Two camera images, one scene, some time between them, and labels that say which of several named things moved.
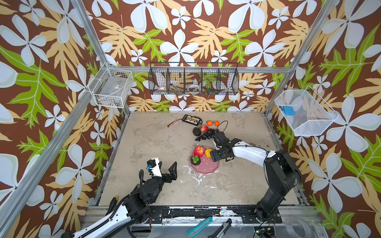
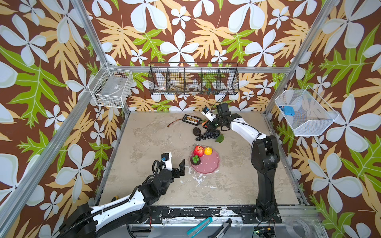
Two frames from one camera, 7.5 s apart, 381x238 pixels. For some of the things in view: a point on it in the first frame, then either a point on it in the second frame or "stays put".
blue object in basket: (289, 110) stays put
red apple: (199, 150) stays put
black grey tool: (221, 232) stays put
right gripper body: (220, 152) → (217, 122)
